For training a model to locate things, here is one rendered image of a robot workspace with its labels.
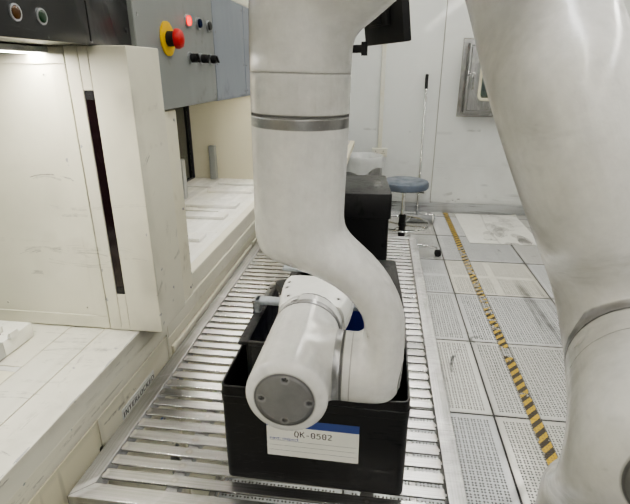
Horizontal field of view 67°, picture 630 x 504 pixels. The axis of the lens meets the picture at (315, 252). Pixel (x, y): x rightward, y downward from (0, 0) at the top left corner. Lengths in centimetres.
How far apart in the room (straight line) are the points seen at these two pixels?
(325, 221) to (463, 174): 464
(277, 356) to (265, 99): 24
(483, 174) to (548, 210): 471
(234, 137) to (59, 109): 148
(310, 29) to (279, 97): 6
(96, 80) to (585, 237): 77
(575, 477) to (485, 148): 471
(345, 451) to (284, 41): 57
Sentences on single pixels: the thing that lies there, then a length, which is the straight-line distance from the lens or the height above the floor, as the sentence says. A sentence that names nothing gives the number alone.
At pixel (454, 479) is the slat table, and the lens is 86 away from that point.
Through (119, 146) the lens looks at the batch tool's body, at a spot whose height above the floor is 124.
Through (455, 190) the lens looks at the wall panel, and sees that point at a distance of 508.
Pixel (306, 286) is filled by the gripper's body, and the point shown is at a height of 108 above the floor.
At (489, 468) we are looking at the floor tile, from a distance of 202.
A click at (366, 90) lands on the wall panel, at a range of 489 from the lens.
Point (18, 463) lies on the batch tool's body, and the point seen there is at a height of 86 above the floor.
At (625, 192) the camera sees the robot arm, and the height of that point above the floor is 129.
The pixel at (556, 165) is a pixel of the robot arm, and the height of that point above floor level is 130.
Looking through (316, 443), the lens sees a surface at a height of 85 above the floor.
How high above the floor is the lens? 136
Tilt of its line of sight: 21 degrees down
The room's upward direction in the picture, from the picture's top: straight up
